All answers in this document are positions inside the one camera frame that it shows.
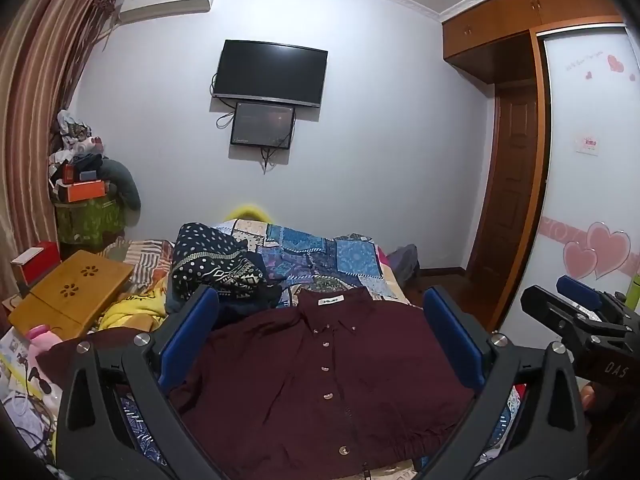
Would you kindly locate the wooden wardrobe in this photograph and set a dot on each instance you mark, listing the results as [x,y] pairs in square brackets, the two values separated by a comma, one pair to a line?
[500,25]

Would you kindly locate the yellow cloth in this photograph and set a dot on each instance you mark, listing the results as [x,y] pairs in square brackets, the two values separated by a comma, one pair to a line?
[130,307]

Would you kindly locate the wooden door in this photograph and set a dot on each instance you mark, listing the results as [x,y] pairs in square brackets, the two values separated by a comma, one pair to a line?
[510,185]

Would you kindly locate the grey plush pillow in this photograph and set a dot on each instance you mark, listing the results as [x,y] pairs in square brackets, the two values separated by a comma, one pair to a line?
[122,180]

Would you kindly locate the white sliding wardrobe door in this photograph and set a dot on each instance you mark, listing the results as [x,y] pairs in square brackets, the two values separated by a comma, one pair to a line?
[585,185]

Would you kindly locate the wooden lap desk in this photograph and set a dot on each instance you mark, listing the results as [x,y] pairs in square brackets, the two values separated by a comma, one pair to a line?
[70,295]

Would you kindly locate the maroon button shirt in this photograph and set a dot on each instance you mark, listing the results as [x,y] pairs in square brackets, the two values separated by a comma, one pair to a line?
[300,385]

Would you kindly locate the striped brown curtain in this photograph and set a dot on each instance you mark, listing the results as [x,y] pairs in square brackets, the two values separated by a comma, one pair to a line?
[35,110]

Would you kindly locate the white air conditioner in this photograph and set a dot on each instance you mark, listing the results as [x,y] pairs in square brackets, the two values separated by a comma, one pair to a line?
[165,2]

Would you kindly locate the small door label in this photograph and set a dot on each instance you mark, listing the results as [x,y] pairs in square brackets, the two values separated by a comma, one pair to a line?
[587,145]

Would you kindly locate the striped bedding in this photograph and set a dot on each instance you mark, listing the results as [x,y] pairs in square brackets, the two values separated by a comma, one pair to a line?
[145,260]

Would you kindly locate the pile of clutter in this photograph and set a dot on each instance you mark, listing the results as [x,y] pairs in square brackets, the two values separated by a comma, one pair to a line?
[75,145]

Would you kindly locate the grey backpack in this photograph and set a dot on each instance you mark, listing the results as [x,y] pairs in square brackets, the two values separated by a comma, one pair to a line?
[404,262]

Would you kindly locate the green fabric bin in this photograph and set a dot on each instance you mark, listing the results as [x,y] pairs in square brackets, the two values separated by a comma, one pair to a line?
[90,222]

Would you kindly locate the red box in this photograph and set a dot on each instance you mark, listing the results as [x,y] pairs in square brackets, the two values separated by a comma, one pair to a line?
[42,262]

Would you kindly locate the pink heart door decal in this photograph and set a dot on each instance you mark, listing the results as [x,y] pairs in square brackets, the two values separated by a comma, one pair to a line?
[607,250]

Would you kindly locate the yellow pillow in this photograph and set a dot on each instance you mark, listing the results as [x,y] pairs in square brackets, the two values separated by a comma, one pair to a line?
[247,211]

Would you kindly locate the small wall monitor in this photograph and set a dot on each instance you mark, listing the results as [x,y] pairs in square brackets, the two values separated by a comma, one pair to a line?
[262,125]

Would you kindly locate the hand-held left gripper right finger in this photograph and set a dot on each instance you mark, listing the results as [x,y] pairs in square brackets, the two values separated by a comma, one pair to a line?
[450,340]

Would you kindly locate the dark polka dot cloth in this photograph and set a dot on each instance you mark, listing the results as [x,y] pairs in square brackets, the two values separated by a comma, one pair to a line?
[210,255]

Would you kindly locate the pink bottle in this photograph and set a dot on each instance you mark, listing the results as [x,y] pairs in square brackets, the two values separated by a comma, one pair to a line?
[42,336]

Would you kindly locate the green bottle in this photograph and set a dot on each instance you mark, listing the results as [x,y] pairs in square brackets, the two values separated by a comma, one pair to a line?
[632,292]

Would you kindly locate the orange box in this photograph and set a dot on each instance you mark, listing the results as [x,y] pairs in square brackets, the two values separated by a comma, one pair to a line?
[80,191]

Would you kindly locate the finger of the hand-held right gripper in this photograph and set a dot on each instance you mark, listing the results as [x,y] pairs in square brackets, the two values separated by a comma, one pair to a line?
[560,317]
[582,292]

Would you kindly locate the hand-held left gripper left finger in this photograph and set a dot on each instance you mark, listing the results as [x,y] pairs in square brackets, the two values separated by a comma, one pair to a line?
[192,332]

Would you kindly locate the wall television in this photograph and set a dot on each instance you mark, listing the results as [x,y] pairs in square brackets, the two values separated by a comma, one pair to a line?
[270,72]

